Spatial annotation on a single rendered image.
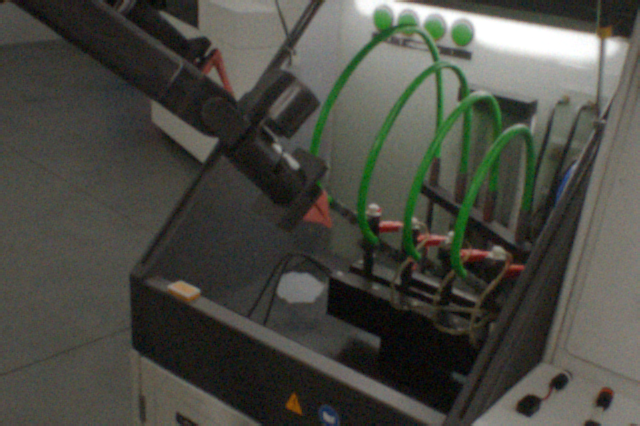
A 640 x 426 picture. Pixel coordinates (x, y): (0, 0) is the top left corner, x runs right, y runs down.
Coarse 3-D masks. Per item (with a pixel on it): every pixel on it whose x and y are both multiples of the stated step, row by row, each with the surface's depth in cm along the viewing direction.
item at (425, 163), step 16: (480, 96) 125; (496, 112) 132; (448, 128) 120; (496, 128) 134; (432, 144) 119; (496, 160) 138; (416, 176) 119; (496, 176) 139; (416, 192) 118; (496, 192) 140; (416, 256) 124; (432, 272) 130
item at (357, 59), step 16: (384, 32) 129; (400, 32) 132; (416, 32) 136; (368, 48) 127; (432, 48) 142; (352, 64) 125; (336, 96) 124; (320, 112) 123; (320, 128) 123; (432, 160) 155
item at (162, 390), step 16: (144, 368) 154; (160, 368) 151; (144, 384) 156; (160, 384) 152; (176, 384) 149; (192, 384) 147; (144, 400) 157; (160, 400) 154; (176, 400) 150; (192, 400) 147; (208, 400) 144; (144, 416) 159; (160, 416) 155; (176, 416) 152; (192, 416) 149; (208, 416) 146; (224, 416) 143; (240, 416) 140
